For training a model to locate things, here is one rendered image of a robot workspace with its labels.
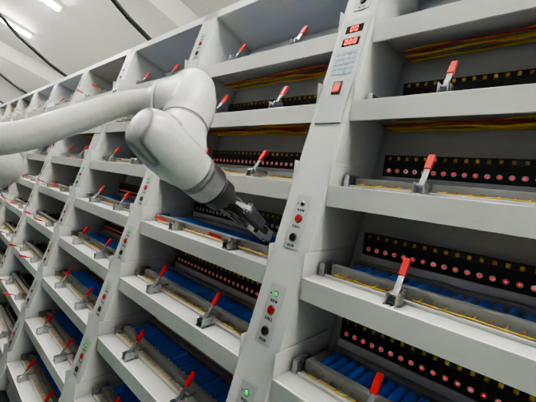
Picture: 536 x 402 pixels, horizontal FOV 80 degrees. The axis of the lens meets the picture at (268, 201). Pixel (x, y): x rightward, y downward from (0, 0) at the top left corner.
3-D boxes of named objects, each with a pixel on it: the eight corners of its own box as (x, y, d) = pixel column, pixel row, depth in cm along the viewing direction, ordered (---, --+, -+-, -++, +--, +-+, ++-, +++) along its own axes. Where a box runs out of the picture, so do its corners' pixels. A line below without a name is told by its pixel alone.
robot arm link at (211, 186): (193, 155, 72) (210, 170, 76) (171, 188, 69) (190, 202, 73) (218, 155, 66) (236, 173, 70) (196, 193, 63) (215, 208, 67)
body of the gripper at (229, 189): (232, 175, 69) (255, 198, 76) (208, 172, 75) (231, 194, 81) (215, 204, 67) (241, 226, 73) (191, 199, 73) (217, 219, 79)
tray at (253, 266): (265, 285, 72) (269, 243, 72) (139, 233, 113) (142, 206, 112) (315, 273, 87) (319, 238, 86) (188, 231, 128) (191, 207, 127)
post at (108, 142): (-6, 391, 145) (137, 45, 172) (-9, 380, 152) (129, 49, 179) (44, 386, 160) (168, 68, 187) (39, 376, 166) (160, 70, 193)
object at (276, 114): (314, 122, 78) (321, 65, 77) (179, 128, 119) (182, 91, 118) (353, 137, 93) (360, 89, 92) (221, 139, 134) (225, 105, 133)
